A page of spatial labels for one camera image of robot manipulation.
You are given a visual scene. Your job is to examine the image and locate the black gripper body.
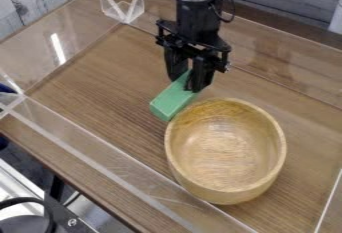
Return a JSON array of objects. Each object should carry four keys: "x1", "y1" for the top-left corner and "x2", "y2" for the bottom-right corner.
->
[{"x1": 153, "y1": 18, "x2": 233, "y2": 75}]

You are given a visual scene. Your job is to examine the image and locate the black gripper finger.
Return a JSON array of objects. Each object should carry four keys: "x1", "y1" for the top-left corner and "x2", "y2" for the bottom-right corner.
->
[
  {"x1": 164, "y1": 47, "x2": 189, "y2": 81},
  {"x1": 184, "y1": 56, "x2": 215, "y2": 93}
]

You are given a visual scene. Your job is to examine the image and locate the green rectangular block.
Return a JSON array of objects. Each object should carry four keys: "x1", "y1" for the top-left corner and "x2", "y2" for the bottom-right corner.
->
[{"x1": 149, "y1": 71, "x2": 197, "y2": 122}]

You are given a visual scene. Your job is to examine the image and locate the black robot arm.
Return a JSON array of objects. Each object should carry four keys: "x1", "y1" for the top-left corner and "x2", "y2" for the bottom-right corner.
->
[{"x1": 156, "y1": 0, "x2": 233, "y2": 93}]

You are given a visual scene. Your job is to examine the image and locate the brown wooden bowl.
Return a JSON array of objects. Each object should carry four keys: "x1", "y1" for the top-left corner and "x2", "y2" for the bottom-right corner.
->
[{"x1": 164, "y1": 98, "x2": 287, "y2": 205}]

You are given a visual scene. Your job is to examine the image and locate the clear acrylic tray walls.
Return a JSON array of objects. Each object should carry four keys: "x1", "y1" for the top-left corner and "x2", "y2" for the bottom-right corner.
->
[{"x1": 0, "y1": 0, "x2": 342, "y2": 233}]

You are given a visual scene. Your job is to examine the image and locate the black table leg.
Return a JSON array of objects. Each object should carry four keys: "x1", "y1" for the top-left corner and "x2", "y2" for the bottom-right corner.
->
[{"x1": 49, "y1": 176, "x2": 65, "y2": 202}]

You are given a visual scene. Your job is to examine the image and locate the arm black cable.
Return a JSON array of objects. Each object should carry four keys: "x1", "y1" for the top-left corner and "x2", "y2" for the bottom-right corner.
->
[{"x1": 211, "y1": 0, "x2": 236, "y2": 24}]

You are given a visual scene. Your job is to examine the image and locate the black metal bracket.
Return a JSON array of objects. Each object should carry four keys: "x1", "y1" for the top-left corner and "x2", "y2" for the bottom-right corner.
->
[{"x1": 44, "y1": 196, "x2": 98, "y2": 233}]

